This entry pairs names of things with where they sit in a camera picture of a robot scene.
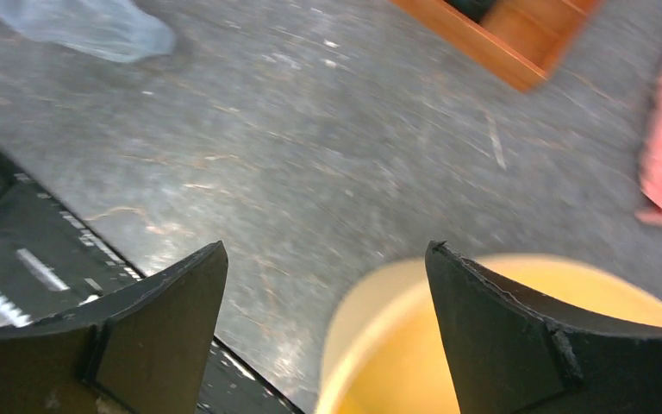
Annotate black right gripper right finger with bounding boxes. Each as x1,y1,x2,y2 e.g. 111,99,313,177
425,241,662,413

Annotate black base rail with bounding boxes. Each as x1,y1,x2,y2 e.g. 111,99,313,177
0,150,297,413

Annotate translucent blue trash bag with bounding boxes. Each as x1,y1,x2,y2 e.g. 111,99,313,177
0,0,177,63

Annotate rolled tie black orange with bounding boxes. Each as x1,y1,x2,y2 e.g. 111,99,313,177
446,0,497,22

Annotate yellow plastic trash bin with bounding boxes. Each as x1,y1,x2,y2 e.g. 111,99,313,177
315,254,662,413

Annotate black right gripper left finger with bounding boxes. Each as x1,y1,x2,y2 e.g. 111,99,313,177
0,242,228,413

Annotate wooden compartment tray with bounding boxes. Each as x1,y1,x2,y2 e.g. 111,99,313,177
394,0,602,92

